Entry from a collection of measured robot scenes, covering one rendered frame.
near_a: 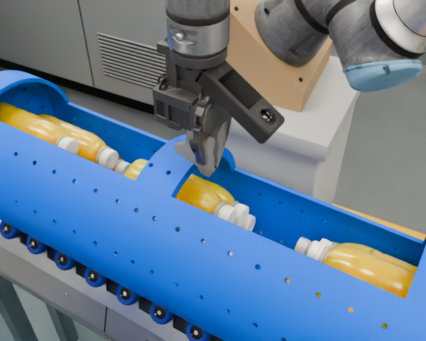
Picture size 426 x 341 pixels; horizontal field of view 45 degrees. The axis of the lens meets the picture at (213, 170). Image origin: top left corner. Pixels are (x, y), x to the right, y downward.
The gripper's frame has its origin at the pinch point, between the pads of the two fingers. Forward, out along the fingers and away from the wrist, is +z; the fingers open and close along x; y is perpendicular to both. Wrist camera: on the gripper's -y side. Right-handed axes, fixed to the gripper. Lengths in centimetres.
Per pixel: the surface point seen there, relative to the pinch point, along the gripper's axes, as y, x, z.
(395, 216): -20, -131, 124
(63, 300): 27.2, 13.3, 37.9
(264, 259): -12.9, 8.5, 3.2
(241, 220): -3.0, -4.3, 13.7
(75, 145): 30.0, -1.2, 8.8
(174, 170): 5.3, 2.3, 0.6
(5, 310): 63, 9, 76
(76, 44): 165, -132, 89
